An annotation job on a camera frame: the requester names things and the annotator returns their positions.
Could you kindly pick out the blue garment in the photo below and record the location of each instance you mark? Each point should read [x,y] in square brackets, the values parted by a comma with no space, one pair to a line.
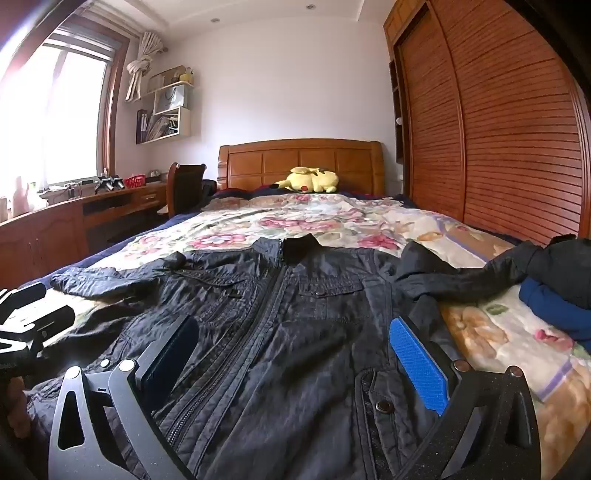
[549,302]

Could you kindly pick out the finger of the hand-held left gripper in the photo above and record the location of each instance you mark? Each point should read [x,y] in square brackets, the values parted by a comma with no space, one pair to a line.
[27,294]
[55,319]

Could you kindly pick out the black bag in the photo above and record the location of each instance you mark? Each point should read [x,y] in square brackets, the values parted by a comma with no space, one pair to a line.
[210,189]

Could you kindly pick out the window with wooden frame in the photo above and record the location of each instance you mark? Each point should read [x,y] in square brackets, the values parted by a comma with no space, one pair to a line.
[69,115]

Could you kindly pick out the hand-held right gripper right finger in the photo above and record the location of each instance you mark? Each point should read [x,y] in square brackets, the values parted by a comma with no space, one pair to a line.
[418,364]

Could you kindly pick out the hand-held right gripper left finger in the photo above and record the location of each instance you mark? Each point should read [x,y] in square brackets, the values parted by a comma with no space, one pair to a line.
[171,350]

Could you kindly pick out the wooden chair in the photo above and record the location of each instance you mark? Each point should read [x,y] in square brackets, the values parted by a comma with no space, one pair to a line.
[184,184]

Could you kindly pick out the wooden bed headboard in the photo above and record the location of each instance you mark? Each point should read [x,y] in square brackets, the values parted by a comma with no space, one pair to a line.
[258,166]

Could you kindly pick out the yellow plush toy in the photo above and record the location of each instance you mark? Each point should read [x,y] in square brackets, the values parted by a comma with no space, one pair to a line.
[309,181]

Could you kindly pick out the black device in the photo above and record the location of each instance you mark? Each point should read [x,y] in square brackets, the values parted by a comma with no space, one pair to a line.
[108,183]

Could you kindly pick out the white paper bag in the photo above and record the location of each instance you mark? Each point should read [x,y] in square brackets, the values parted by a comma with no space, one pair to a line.
[173,98]

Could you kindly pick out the pale pink bottle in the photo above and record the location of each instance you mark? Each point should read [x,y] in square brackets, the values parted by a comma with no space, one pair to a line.
[21,196]

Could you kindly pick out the floral blanket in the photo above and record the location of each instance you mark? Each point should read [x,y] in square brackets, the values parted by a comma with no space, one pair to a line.
[323,221]

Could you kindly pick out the black garment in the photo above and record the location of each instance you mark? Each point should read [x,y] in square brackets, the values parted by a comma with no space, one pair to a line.
[563,263]

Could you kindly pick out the white wall shelf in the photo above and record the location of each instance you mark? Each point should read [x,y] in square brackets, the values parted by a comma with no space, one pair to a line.
[184,122]

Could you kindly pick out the small yellow toy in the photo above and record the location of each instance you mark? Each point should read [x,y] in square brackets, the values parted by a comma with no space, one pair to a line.
[187,74]

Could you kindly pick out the person's left hand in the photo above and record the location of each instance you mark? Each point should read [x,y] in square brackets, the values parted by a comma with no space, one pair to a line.
[21,410]

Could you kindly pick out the wooden desk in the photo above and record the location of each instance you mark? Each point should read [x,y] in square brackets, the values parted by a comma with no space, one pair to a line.
[46,230]

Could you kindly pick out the wooden slatted wardrobe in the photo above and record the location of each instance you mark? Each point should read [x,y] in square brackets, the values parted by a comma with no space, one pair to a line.
[508,138]

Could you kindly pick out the dark upright folders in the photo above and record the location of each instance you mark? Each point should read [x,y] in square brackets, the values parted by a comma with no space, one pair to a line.
[141,127]

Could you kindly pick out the red basket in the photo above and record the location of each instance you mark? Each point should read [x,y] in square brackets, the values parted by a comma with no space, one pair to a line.
[135,181]

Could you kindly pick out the black zip jacket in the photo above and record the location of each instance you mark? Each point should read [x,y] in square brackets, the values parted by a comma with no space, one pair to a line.
[286,323]

